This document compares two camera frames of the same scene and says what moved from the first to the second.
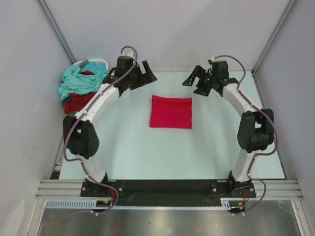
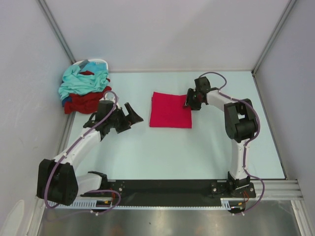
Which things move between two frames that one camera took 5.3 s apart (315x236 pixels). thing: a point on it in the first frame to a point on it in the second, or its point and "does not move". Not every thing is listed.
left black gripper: (145, 78) to (127, 121)
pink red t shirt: (171, 112) does not move
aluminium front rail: (267, 190) does not move
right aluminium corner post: (289, 5) does not move
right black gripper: (200, 73) to (189, 102)
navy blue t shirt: (68, 99) does not move
